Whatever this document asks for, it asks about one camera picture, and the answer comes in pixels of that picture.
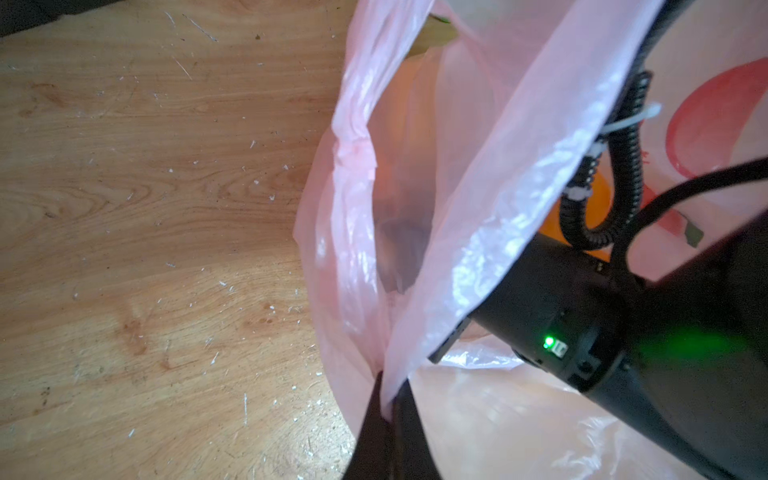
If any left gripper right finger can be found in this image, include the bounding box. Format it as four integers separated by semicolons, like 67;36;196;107
392;380;441;480

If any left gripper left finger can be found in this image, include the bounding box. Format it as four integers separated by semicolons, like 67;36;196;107
342;372;392;480

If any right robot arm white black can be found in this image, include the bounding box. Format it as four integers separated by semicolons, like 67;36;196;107
468;1;767;479

